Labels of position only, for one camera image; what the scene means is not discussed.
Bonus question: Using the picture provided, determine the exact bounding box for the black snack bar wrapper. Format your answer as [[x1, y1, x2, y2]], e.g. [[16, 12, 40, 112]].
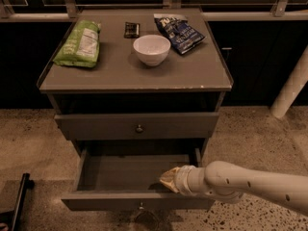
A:
[[124, 22, 140, 39]]

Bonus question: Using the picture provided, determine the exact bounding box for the blue chip bag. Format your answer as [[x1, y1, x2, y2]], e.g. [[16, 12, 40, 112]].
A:
[[154, 13, 206, 55]]

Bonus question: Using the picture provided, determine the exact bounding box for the grey top drawer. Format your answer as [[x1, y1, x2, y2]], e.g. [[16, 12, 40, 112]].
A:
[[55, 113, 218, 141]]

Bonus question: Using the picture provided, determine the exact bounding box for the metal window frame rail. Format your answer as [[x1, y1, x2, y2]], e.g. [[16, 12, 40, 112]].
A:
[[0, 0, 308, 21]]

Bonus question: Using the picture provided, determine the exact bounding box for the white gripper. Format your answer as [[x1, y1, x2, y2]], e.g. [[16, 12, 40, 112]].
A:
[[160, 166, 209, 196]]

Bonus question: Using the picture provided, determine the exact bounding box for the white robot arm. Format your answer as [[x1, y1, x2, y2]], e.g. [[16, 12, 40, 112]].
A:
[[160, 161, 308, 216]]

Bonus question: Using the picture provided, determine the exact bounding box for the white diagonal pole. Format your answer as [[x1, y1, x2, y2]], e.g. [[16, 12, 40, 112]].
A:
[[269, 46, 308, 118]]

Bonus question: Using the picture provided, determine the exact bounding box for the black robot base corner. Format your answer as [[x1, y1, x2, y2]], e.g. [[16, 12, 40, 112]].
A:
[[0, 172, 35, 231]]

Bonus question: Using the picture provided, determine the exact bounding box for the grey drawer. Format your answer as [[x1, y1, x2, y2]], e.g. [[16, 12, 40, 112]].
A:
[[62, 148, 214, 211], [55, 113, 218, 141]]

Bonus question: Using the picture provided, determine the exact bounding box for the grey drawer cabinet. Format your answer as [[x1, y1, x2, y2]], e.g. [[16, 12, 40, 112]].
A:
[[38, 9, 233, 155]]

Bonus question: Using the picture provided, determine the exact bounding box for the white bowl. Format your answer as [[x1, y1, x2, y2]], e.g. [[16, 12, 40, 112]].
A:
[[133, 35, 170, 66]]

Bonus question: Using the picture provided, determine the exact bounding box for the green chip bag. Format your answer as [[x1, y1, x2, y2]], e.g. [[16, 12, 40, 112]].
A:
[[53, 20, 101, 68]]

